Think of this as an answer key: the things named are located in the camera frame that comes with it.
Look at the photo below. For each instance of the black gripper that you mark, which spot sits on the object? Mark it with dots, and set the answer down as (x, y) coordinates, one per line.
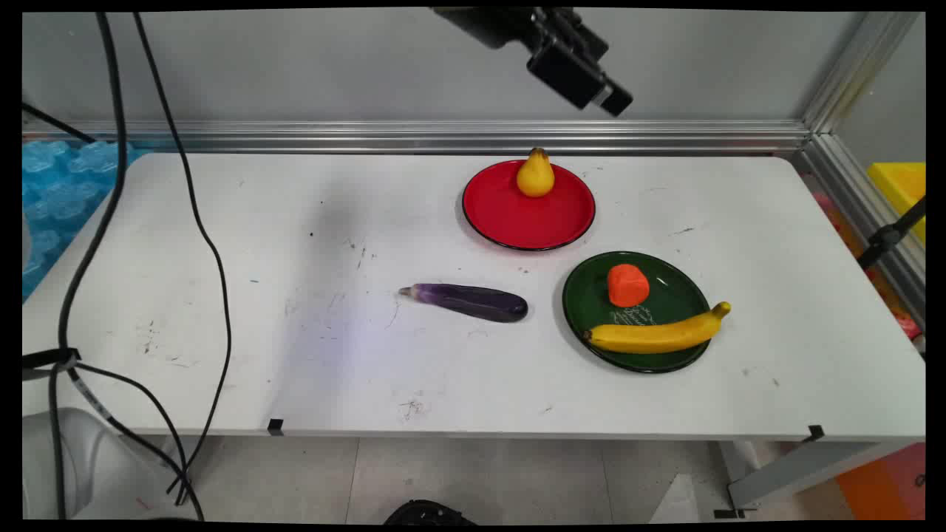
(565, 70)

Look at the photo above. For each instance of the orange foam block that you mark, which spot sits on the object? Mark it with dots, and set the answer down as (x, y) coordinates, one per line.
(628, 287)

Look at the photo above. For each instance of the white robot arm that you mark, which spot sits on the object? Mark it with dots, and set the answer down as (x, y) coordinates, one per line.
(81, 465)

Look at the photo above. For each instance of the yellow toy pear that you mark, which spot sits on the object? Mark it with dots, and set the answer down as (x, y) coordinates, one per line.
(535, 177)

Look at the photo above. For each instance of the red enamel plate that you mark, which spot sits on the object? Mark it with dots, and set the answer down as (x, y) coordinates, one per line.
(532, 218)

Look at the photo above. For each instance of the green enamel plate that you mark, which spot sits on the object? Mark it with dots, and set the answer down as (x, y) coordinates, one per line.
(591, 303)

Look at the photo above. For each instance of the yellow toy banana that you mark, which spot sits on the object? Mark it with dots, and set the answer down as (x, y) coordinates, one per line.
(650, 336)

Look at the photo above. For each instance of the purple toy eggplant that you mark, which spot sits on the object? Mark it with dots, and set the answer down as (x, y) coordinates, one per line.
(473, 301)

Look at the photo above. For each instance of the yellow plastic box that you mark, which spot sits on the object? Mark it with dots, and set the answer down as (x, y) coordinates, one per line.
(903, 185)

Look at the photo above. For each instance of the black tape marker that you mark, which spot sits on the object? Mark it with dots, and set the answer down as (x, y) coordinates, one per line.
(276, 427)
(815, 433)

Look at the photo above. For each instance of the black round floor object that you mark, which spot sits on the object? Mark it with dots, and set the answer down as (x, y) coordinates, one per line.
(429, 513)

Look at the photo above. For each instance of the orange floor box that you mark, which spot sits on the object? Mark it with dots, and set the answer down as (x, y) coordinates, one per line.
(887, 484)

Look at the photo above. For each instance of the blue bubble wrap sheet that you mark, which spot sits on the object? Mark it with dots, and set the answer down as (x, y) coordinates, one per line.
(59, 192)

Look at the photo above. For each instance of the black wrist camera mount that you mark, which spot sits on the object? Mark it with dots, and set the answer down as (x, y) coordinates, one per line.
(488, 26)

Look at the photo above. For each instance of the horizontal aluminium frame rail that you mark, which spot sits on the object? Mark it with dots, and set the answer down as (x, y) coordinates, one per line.
(443, 137)

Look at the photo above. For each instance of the upright aluminium frame post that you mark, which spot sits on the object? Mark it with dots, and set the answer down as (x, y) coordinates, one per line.
(857, 66)

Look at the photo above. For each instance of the side aluminium frame rail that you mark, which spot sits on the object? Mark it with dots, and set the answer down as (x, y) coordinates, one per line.
(861, 207)

